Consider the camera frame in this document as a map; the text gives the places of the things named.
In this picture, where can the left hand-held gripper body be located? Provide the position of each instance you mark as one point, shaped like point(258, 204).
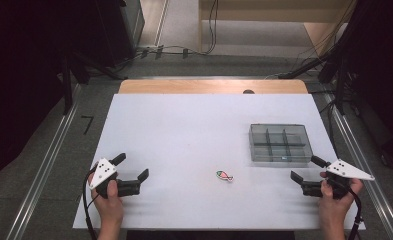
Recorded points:
point(102, 173)

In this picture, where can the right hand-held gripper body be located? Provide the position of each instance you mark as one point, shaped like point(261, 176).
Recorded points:
point(345, 170)

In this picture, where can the clear plastic compartment box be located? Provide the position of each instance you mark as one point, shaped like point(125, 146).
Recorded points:
point(280, 143)

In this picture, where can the person's left hand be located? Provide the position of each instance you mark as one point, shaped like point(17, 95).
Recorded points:
point(109, 208)

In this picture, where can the person's right hand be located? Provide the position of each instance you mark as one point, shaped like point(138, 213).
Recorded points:
point(332, 206)

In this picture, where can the white table cover board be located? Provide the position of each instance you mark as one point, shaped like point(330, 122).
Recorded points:
point(184, 133)

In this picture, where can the black metal stand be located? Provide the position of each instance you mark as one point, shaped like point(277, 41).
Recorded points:
point(66, 86)
point(340, 80)

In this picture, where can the dark cabinet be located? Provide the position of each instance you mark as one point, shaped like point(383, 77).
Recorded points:
point(120, 30)

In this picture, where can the light wooden shelf unit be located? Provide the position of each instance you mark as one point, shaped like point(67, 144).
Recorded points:
point(267, 13)

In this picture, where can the metal floor rail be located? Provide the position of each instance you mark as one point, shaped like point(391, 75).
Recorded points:
point(47, 166)
point(360, 160)

